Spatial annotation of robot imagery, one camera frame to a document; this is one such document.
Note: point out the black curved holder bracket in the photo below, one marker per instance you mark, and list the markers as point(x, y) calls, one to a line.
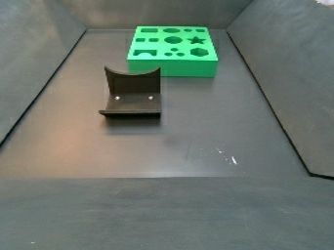
point(136, 93)

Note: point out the green shape-sorter block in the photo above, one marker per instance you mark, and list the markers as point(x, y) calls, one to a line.
point(179, 49)

